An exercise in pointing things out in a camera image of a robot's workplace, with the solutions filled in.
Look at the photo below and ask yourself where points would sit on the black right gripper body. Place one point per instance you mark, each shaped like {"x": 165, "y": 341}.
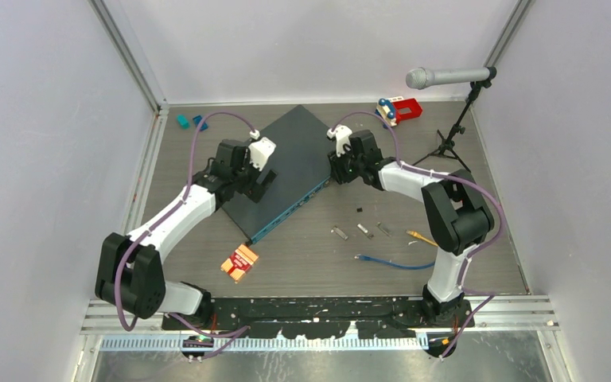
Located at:
{"x": 352, "y": 165}

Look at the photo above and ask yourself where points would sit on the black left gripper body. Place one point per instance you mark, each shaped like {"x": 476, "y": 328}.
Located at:
{"x": 246, "y": 178}

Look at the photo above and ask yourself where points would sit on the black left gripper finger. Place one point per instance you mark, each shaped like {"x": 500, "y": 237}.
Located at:
{"x": 254, "y": 194}
{"x": 266, "y": 183}

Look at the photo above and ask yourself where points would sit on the dark network switch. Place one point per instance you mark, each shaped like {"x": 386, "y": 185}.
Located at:
{"x": 302, "y": 168}

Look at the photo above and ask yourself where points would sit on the silver SFP transceiver module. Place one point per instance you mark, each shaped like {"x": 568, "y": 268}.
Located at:
{"x": 365, "y": 231}

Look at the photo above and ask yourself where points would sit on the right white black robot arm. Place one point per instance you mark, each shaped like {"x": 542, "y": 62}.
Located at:
{"x": 458, "y": 216}

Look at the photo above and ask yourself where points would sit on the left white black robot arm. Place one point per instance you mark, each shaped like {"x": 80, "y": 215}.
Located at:
{"x": 130, "y": 274}

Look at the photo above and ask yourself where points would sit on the red white blue toy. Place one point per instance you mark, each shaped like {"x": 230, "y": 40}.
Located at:
{"x": 394, "y": 110}

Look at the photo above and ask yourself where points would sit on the red and gold card box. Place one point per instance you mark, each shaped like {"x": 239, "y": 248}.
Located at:
{"x": 238, "y": 264}

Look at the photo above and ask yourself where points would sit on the blue plastic block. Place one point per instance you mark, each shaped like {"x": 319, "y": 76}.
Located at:
{"x": 199, "y": 123}

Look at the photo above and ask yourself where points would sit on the black microphone tripod stand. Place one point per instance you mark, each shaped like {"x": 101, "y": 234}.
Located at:
{"x": 446, "y": 146}

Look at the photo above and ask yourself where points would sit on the teal plastic block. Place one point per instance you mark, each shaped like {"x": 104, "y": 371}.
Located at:
{"x": 183, "y": 122}

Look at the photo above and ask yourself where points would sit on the grey microphone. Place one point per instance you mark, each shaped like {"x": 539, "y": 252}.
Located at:
{"x": 422, "y": 78}

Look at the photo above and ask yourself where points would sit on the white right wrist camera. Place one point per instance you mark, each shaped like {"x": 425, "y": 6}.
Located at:
{"x": 341, "y": 136}

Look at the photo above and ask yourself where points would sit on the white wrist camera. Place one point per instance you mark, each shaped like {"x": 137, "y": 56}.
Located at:
{"x": 341, "y": 136}
{"x": 260, "y": 152}

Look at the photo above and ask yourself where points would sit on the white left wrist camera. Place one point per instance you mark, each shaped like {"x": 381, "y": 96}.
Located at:
{"x": 260, "y": 152}

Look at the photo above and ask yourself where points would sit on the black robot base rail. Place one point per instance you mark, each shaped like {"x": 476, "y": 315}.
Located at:
{"x": 321, "y": 318}

